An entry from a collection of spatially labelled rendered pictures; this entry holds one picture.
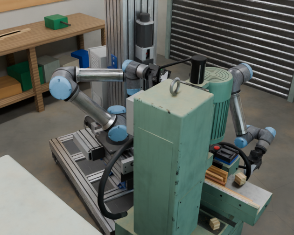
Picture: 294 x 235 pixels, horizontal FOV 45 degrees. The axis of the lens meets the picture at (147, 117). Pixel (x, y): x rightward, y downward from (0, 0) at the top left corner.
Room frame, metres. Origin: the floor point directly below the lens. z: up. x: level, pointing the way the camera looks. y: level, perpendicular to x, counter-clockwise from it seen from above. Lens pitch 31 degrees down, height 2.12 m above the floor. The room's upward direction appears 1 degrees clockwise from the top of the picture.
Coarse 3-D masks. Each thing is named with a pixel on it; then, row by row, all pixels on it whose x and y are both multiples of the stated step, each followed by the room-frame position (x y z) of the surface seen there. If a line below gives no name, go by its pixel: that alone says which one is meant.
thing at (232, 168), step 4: (216, 160) 1.49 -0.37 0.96; (236, 160) 1.49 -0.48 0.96; (224, 164) 1.46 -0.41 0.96; (232, 164) 1.46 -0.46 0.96; (236, 164) 1.50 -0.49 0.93; (224, 168) 1.44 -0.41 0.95; (228, 168) 1.43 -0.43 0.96; (232, 168) 1.46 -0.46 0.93; (236, 168) 1.50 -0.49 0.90; (228, 172) 1.43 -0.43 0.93; (232, 172) 1.47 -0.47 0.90; (228, 176) 1.43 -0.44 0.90
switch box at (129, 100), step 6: (132, 96) 1.22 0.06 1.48; (126, 102) 1.19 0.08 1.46; (132, 102) 1.18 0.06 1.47; (126, 108) 1.19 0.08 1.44; (132, 108) 1.18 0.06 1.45; (126, 114) 1.19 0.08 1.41; (132, 114) 1.18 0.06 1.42; (126, 120) 1.20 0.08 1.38; (132, 120) 1.18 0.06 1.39; (126, 126) 1.20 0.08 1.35; (132, 126) 1.18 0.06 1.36; (132, 132) 1.18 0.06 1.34
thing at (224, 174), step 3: (210, 168) 1.42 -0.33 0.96; (213, 168) 1.41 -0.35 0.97; (216, 168) 1.41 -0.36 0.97; (219, 168) 1.41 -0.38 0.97; (213, 171) 1.41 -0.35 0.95; (216, 171) 1.40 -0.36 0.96; (219, 171) 1.39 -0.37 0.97; (222, 171) 1.39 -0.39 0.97; (225, 171) 1.39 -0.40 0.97; (222, 174) 1.38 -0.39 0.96; (225, 174) 1.37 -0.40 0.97; (222, 177) 1.38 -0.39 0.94; (225, 177) 1.37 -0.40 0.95; (225, 180) 1.37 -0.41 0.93; (225, 183) 1.37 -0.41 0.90
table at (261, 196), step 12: (228, 180) 1.40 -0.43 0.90; (204, 192) 1.31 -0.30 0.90; (240, 192) 1.31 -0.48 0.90; (252, 192) 1.32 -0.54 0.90; (264, 192) 1.32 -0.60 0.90; (216, 204) 1.27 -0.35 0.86; (228, 204) 1.23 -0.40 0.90; (264, 204) 1.24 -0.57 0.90; (240, 216) 1.19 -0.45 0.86; (252, 216) 1.16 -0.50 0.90
